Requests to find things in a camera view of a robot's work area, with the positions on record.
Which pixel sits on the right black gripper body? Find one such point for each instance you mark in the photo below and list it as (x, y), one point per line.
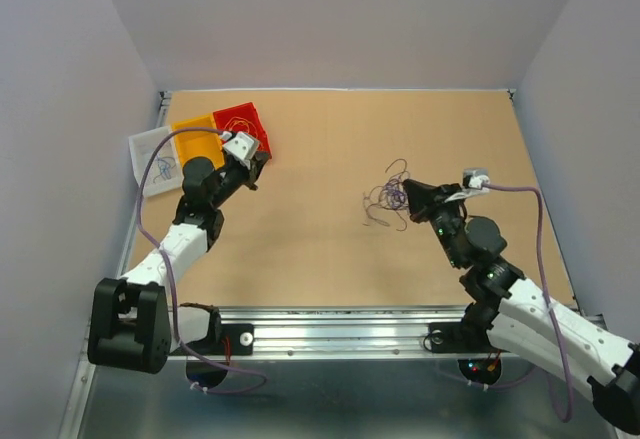
(446, 222)

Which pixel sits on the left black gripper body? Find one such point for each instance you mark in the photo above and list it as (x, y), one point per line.
(231, 180)

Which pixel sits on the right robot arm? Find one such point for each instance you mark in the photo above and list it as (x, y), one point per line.
(512, 313)

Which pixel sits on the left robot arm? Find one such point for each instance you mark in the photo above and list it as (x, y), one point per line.
(136, 321)

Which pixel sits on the red plastic bin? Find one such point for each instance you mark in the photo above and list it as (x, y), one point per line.
(243, 118)

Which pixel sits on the yellow plastic bin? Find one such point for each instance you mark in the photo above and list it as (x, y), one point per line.
(194, 144)

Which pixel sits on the white plastic bin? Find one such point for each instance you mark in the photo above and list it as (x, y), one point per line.
(165, 173)

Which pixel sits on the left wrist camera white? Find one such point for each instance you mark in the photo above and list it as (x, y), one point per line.
(241, 146)

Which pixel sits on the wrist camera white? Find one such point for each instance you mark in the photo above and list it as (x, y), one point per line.
(475, 182)
(241, 146)

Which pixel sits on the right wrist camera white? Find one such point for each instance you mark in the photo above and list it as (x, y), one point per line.
(475, 182)

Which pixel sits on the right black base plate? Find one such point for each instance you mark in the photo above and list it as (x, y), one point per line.
(457, 338)

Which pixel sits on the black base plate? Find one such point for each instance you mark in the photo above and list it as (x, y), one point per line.
(231, 339)
(457, 338)

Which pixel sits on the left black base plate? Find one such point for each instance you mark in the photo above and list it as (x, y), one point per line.
(231, 339)

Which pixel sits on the aluminium rail frame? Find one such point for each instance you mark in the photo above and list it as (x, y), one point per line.
(324, 261)

